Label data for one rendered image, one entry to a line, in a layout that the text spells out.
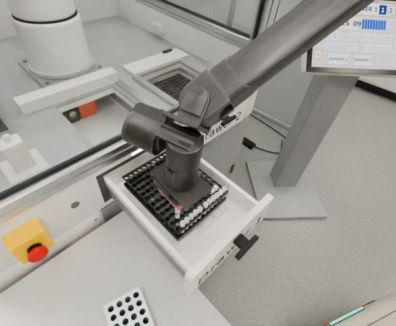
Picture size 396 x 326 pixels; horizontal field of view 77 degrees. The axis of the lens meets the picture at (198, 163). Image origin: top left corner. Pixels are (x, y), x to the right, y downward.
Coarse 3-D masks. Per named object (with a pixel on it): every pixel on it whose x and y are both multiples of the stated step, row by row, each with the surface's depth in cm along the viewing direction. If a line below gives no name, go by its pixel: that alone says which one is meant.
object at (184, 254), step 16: (144, 160) 75; (112, 176) 69; (224, 176) 70; (112, 192) 66; (128, 192) 71; (240, 192) 67; (128, 208) 62; (144, 208) 68; (240, 208) 70; (144, 224) 59; (160, 224) 65; (224, 224) 66; (160, 240) 56; (176, 240) 62; (192, 240) 62; (208, 240) 63; (176, 256) 54; (192, 256) 60
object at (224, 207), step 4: (220, 208) 68; (224, 208) 68; (216, 212) 67; (220, 212) 67; (224, 212) 68; (212, 216) 66; (216, 216) 66; (208, 220) 65; (212, 220) 65; (204, 224) 64; (208, 224) 64; (200, 228) 64; (204, 228) 64; (200, 232) 63
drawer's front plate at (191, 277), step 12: (264, 204) 60; (252, 216) 58; (264, 216) 69; (240, 228) 55; (252, 228) 66; (228, 240) 53; (216, 252) 51; (204, 264) 50; (216, 264) 57; (192, 276) 48; (204, 276) 55; (192, 288) 53
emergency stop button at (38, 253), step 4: (36, 248) 52; (40, 248) 53; (44, 248) 53; (32, 252) 52; (36, 252) 52; (40, 252) 53; (44, 252) 53; (48, 252) 55; (28, 256) 52; (32, 256) 52; (36, 256) 52; (40, 256) 53; (44, 256) 54; (28, 260) 52; (32, 260) 52; (36, 260) 53; (40, 260) 54
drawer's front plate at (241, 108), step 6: (246, 102) 94; (240, 108) 93; (228, 114) 90; (240, 114) 97; (234, 120) 96; (240, 120) 100; (216, 126) 88; (222, 126) 91; (228, 126) 95; (216, 132) 91; (222, 132) 94; (204, 138) 87; (210, 138) 90
